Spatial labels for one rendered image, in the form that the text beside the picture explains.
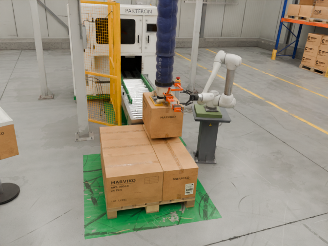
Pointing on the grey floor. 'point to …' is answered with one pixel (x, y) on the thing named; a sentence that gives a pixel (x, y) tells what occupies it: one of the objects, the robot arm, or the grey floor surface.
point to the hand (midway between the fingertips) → (180, 97)
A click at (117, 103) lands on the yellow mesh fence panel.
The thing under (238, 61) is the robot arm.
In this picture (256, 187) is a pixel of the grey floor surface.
